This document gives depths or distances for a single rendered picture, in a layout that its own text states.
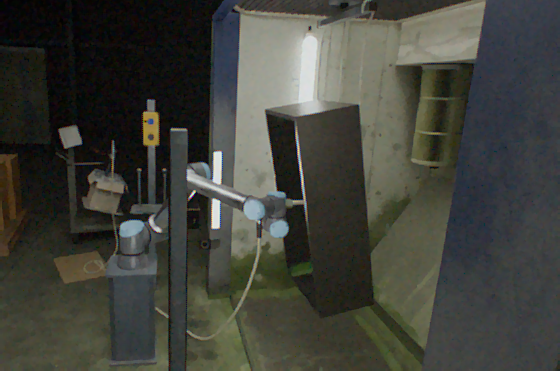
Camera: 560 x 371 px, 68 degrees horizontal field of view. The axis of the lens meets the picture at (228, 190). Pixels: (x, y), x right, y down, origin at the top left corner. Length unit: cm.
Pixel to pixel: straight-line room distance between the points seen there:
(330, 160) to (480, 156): 174
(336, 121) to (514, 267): 179
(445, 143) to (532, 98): 285
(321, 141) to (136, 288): 142
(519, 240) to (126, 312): 245
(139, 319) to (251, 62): 197
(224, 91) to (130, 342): 188
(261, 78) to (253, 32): 33
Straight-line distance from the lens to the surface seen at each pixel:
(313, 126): 220
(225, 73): 320
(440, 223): 354
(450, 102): 334
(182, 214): 129
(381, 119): 362
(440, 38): 323
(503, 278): 54
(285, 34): 331
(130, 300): 272
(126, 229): 262
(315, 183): 226
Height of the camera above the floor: 177
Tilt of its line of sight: 14 degrees down
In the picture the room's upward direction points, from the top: 2 degrees clockwise
